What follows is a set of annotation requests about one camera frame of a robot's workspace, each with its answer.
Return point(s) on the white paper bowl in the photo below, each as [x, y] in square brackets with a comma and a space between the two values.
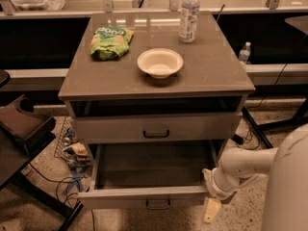
[160, 63]

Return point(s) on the white shoe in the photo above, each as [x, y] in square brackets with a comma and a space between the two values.
[15, 224]

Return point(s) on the dark brown chair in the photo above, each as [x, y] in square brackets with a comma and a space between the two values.
[27, 129]

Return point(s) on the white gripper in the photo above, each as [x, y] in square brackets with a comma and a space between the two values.
[214, 185]

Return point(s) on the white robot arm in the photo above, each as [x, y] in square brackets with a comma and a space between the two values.
[286, 166]

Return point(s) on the clear water bottle on cabinet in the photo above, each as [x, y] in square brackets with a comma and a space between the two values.
[188, 20]

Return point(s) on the wire basket with clutter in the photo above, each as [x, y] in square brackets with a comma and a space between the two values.
[68, 148]

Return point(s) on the black table leg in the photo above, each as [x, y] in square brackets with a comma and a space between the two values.
[260, 135]

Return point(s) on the green chip bag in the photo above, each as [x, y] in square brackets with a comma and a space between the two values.
[110, 42]

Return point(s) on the small water bottle on ledge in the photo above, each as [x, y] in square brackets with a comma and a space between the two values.
[245, 53]

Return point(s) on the grey drawer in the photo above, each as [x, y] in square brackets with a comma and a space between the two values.
[149, 175]
[145, 128]

